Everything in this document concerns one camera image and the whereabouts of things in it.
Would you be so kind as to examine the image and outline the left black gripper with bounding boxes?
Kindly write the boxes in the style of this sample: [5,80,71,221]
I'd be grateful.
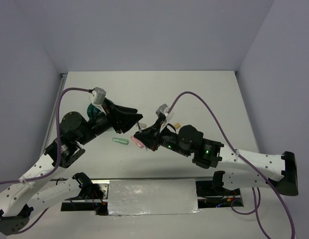
[78,98,143,145]

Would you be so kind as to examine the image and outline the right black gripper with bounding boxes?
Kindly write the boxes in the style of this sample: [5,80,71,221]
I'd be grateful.
[134,118,190,156]

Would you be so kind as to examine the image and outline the pink highlighter cap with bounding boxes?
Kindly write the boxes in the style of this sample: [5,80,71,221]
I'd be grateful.
[131,135,145,148]

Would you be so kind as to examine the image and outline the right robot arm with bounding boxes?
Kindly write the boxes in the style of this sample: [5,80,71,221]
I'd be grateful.
[134,125,299,196]

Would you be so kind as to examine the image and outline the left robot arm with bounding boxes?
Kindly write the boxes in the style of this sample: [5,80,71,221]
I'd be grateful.
[0,99,143,236]

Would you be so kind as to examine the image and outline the teal round divided container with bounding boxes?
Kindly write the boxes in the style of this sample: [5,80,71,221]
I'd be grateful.
[87,104,101,119]

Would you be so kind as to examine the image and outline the green highlighter cap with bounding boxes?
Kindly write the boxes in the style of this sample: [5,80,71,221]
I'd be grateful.
[112,137,129,145]

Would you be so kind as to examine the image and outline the silver foil base cover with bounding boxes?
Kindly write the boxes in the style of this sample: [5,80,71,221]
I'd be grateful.
[108,179,200,216]

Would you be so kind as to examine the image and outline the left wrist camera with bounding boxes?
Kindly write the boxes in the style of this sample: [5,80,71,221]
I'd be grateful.
[89,87,106,109]

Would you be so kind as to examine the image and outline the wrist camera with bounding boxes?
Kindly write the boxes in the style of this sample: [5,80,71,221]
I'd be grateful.
[155,104,174,132]
[89,87,106,109]

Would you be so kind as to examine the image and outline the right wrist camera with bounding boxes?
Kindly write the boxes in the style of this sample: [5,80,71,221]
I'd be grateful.
[155,104,174,132]

